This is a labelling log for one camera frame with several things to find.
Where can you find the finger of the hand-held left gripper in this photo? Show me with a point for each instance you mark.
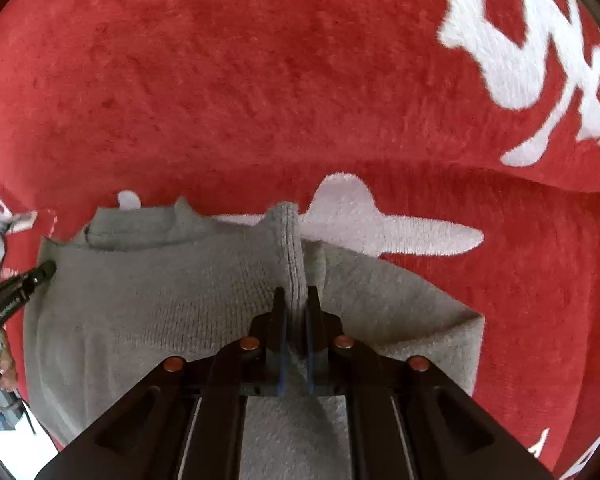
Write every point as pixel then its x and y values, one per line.
pixel 39 274

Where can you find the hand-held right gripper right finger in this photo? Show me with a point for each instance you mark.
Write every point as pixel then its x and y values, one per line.
pixel 325 355

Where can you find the red printed blanket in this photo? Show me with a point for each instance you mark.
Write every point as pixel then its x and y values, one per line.
pixel 280 85

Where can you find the grey knit sweater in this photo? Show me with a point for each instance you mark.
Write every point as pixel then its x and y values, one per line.
pixel 145 300

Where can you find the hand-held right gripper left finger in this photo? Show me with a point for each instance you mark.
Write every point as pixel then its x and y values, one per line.
pixel 260 355

